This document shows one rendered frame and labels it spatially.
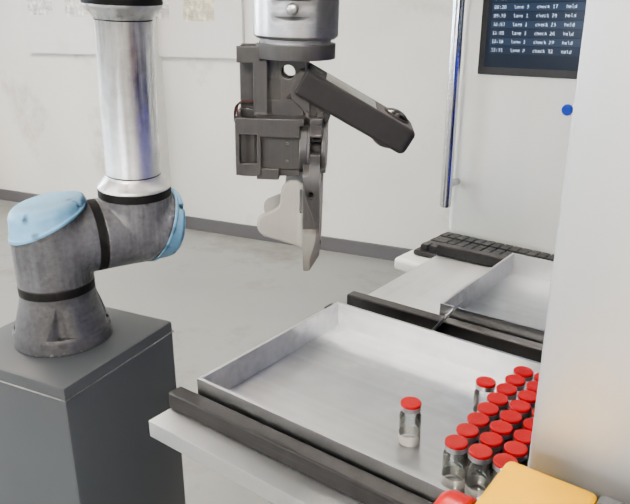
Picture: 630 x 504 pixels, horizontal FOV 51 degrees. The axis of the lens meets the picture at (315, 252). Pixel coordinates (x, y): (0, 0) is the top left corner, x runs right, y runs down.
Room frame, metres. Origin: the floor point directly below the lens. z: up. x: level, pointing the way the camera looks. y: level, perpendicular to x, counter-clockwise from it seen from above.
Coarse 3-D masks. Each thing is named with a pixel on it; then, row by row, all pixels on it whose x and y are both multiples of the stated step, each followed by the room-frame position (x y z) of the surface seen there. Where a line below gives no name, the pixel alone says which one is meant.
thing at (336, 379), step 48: (288, 336) 0.74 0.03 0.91; (336, 336) 0.79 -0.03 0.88; (384, 336) 0.78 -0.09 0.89; (432, 336) 0.74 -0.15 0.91; (240, 384) 0.67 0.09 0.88; (288, 384) 0.67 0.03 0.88; (336, 384) 0.67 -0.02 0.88; (384, 384) 0.67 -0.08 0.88; (432, 384) 0.67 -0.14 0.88; (288, 432) 0.55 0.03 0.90; (336, 432) 0.58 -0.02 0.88; (384, 432) 0.58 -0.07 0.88; (432, 432) 0.58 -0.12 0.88; (432, 480) 0.50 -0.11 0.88
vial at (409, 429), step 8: (400, 408) 0.56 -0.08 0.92; (400, 416) 0.56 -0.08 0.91; (408, 416) 0.55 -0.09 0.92; (416, 416) 0.55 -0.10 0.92; (400, 424) 0.56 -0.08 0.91; (408, 424) 0.55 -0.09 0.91; (416, 424) 0.55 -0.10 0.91; (400, 432) 0.56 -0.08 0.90; (408, 432) 0.55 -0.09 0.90; (416, 432) 0.55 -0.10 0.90; (400, 440) 0.56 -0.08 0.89; (408, 440) 0.55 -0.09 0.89; (416, 440) 0.55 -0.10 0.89
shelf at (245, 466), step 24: (432, 264) 1.08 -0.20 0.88; (456, 264) 1.08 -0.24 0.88; (384, 288) 0.97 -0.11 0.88; (408, 288) 0.97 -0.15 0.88; (432, 288) 0.97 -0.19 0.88; (456, 288) 0.97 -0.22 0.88; (432, 312) 0.88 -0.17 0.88; (168, 432) 0.58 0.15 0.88; (192, 432) 0.58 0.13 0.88; (216, 432) 0.58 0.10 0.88; (192, 456) 0.56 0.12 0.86; (216, 456) 0.54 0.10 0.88; (240, 456) 0.54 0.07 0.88; (264, 456) 0.54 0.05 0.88; (240, 480) 0.52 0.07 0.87; (264, 480) 0.51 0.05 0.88; (288, 480) 0.51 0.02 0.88; (312, 480) 0.51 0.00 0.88
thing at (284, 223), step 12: (288, 192) 0.60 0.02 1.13; (288, 204) 0.60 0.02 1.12; (264, 216) 0.60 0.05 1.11; (276, 216) 0.60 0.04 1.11; (288, 216) 0.60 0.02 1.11; (300, 216) 0.59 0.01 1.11; (264, 228) 0.60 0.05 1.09; (276, 228) 0.60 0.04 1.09; (288, 228) 0.60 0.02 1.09; (300, 228) 0.59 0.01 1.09; (288, 240) 0.60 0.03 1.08; (300, 240) 0.59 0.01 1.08; (312, 240) 0.59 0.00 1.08; (312, 252) 0.59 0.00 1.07; (312, 264) 0.61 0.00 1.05
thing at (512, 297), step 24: (504, 264) 1.00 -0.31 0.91; (528, 264) 1.02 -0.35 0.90; (552, 264) 0.99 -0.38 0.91; (480, 288) 0.93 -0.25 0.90; (504, 288) 0.96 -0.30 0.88; (528, 288) 0.96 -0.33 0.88; (456, 312) 0.81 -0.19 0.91; (480, 312) 0.87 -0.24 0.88; (504, 312) 0.87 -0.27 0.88; (528, 312) 0.87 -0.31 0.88; (528, 336) 0.75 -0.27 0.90
